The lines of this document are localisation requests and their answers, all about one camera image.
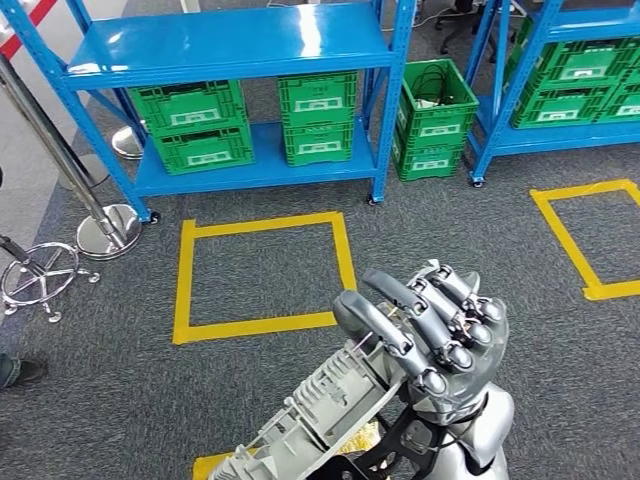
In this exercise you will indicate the chrome barrier stanchion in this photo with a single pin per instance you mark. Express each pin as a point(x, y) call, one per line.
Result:
point(107, 232)

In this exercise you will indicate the chrome stanchion base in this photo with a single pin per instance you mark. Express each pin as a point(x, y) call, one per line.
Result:
point(127, 142)

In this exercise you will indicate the red barrier belt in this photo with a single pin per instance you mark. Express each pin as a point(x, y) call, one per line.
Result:
point(25, 30)

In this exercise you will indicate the green plastic crate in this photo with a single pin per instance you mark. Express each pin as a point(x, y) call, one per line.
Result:
point(580, 56)
point(450, 116)
point(627, 96)
point(425, 169)
point(190, 99)
point(317, 89)
point(560, 99)
point(317, 156)
point(205, 149)

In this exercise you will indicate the yellow floor tape square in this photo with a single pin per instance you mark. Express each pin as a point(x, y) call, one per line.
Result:
point(564, 238)
point(202, 468)

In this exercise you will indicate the blue metal shelf rack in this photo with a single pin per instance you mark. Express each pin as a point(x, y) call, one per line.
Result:
point(575, 139)
point(225, 40)

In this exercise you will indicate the grey plastic wheel cover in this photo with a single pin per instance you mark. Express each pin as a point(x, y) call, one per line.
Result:
point(320, 397)

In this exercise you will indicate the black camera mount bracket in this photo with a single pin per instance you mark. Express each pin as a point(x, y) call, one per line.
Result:
point(385, 458)

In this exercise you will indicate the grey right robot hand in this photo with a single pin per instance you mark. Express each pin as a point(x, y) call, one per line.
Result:
point(450, 371)

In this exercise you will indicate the person's foot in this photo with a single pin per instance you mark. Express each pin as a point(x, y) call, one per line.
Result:
point(23, 371)

